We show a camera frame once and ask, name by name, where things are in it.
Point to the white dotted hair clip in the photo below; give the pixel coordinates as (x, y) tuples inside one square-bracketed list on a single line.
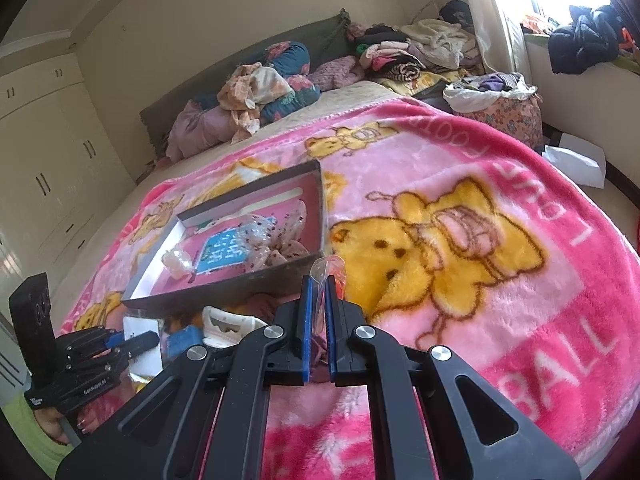
[(225, 322)]

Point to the dotted scrunchies in clear bag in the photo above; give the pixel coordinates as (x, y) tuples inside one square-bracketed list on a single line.
[(287, 232)]

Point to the dark jacket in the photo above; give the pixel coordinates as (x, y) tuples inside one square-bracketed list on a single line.
[(585, 40)]

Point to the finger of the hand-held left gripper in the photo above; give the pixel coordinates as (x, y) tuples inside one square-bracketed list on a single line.
[(142, 344), (90, 337)]

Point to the cream wardrobe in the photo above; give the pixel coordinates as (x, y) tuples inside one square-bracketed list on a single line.
[(50, 150)]

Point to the white paper sheet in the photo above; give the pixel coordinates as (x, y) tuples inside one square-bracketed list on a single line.
[(575, 157)]

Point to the blue transparent plastic box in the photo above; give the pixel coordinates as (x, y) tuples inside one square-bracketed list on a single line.
[(185, 342)]

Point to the white bead clip in bag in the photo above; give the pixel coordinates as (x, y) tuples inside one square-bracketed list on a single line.
[(176, 261)]

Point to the person's left forearm green sleeve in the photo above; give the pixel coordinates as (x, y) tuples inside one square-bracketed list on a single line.
[(25, 440)]

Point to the pink floral garment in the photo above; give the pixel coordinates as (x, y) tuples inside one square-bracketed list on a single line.
[(340, 71)]

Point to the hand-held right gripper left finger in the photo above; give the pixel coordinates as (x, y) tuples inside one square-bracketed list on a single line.
[(309, 325)]

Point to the bed with beige sheet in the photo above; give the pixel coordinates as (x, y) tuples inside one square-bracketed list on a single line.
[(350, 100)]

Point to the pile of bedding and pillows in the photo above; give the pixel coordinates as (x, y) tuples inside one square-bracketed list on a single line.
[(210, 85)]

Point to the pink quilt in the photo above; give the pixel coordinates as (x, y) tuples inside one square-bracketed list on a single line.
[(200, 120)]

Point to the pink bear printed blanket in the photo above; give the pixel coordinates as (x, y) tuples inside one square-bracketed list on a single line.
[(450, 200)]

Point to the cream curtain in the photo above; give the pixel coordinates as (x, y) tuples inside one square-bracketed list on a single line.
[(492, 15)]

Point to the pile of clothes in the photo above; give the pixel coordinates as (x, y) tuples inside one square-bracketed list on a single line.
[(425, 50)]

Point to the white paper card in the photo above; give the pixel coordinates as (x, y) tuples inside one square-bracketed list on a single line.
[(142, 327)]

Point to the grey cardboard box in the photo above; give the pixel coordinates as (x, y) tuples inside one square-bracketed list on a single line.
[(225, 291)]

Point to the blue printed card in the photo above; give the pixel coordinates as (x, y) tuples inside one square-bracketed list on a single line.
[(225, 252)]

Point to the floral bag of clothes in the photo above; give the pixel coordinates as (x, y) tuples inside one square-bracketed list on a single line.
[(500, 110)]

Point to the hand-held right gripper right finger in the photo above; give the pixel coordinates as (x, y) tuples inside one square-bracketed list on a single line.
[(331, 332)]

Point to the orange patterned cloth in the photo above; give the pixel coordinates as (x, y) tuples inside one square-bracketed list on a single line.
[(250, 90)]

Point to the teal floral pillow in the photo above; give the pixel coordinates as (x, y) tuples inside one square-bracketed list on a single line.
[(292, 97), (287, 60)]

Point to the orange cloth on windowsill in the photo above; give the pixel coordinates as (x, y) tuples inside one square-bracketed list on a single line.
[(537, 24)]

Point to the person's left hand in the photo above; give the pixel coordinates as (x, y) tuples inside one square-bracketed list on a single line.
[(55, 422)]

